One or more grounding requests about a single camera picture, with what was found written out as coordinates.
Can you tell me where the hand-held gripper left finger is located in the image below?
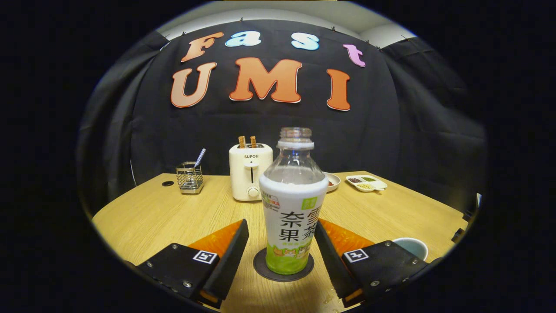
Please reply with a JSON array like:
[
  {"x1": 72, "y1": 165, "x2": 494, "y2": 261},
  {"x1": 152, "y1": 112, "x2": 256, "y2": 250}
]
[{"x1": 137, "y1": 219, "x2": 250, "y2": 309}]

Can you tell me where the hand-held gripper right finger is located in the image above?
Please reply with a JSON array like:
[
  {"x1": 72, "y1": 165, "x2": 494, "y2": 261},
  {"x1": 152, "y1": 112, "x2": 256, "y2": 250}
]
[{"x1": 314, "y1": 219, "x2": 435, "y2": 308}]

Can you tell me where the dark round coaster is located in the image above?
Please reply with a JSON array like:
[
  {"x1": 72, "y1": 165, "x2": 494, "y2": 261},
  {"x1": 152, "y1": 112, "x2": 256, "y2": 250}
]
[{"x1": 253, "y1": 248, "x2": 314, "y2": 282}]

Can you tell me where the white green juice bottle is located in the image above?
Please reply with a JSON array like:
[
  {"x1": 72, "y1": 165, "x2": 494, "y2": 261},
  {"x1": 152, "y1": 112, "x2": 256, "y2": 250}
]
[{"x1": 259, "y1": 127, "x2": 329, "y2": 275}]

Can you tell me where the white cup with handle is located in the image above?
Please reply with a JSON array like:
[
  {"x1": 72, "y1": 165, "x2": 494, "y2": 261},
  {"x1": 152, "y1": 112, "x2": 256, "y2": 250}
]
[{"x1": 392, "y1": 237, "x2": 429, "y2": 261}]

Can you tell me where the round cream plate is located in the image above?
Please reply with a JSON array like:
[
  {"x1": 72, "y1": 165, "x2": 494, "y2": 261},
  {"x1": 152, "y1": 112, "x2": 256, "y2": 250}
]
[{"x1": 324, "y1": 172, "x2": 341, "y2": 193}]

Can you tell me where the white divided condiment dish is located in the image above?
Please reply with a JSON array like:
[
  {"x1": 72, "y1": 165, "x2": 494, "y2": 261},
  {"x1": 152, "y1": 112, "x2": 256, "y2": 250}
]
[{"x1": 346, "y1": 175, "x2": 388, "y2": 192}]

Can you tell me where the wooden table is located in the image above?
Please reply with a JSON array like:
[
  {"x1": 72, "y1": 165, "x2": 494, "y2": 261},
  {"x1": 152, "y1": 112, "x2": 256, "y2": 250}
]
[{"x1": 92, "y1": 171, "x2": 470, "y2": 313}]

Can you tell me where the cream white toaster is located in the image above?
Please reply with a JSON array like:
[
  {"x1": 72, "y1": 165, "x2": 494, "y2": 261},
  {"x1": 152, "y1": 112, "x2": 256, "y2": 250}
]
[{"x1": 229, "y1": 143, "x2": 274, "y2": 202}]

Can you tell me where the black backdrop cloth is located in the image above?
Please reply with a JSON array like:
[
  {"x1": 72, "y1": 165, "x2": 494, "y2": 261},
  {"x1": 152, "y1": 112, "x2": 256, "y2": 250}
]
[{"x1": 77, "y1": 20, "x2": 487, "y2": 213}]

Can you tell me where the metal wire utensil holder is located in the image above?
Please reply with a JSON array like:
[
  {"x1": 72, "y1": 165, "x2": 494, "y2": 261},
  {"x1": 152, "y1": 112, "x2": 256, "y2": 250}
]
[{"x1": 176, "y1": 162, "x2": 205, "y2": 194}]

